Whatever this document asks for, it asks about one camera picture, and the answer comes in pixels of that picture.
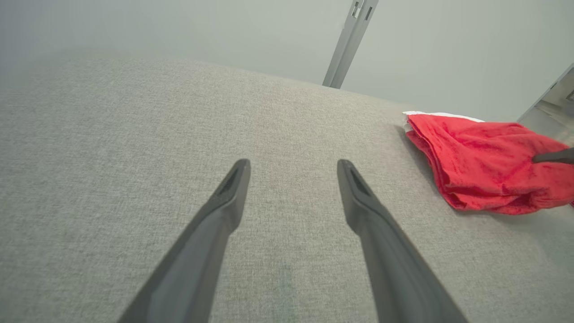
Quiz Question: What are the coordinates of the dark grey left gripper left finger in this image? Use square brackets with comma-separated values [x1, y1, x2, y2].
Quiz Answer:
[117, 159, 251, 323]

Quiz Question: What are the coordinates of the grey metal post rounded foot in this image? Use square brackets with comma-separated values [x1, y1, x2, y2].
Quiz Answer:
[517, 63, 574, 146]

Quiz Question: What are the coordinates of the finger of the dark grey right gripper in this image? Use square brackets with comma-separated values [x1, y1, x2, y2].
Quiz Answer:
[532, 148, 574, 165]

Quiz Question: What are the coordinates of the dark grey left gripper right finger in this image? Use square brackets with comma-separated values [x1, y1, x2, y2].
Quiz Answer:
[337, 159, 469, 323]

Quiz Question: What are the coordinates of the red garment with white hem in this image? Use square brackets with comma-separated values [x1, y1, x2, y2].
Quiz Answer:
[403, 111, 574, 215]

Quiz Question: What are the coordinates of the grey metal partition post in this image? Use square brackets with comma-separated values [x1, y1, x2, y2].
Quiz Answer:
[322, 0, 379, 89]

